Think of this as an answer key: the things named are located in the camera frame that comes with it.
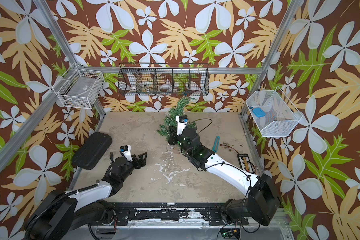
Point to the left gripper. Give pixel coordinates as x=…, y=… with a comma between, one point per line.
x=143, y=161

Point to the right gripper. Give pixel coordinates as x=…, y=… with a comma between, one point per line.
x=173, y=131

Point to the small green christmas tree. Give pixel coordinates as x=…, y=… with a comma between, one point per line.
x=170, y=117

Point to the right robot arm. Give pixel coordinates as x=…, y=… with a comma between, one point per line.
x=261, y=197

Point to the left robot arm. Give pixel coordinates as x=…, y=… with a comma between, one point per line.
x=61, y=212

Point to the teal plastic tool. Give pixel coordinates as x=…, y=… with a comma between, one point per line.
x=216, y=144

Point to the black zipper case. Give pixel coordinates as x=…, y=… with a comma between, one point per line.
x=89, y=154

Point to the black terminal board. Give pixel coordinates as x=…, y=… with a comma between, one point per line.
x=246, y=164

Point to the blue object in basket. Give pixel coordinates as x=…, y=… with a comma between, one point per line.
x=258, y=112

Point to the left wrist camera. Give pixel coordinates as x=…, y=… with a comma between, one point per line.
x=126, y=151

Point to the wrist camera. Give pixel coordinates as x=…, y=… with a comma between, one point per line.
x=182, y=122
x=126, y=151

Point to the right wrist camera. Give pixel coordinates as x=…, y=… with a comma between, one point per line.
x=182, y=122

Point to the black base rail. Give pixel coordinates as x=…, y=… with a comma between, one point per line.
x=133, y=215

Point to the black wire basket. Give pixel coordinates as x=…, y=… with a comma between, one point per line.
x=183, y=79

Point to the white wire basket right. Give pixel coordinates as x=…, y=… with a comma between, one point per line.
x=282, y=116

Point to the white wire basket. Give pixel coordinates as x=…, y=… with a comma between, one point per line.
x=282, y=116
x=79, y=87

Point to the white wire basket left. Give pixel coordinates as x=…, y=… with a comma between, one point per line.
x=79, y=87

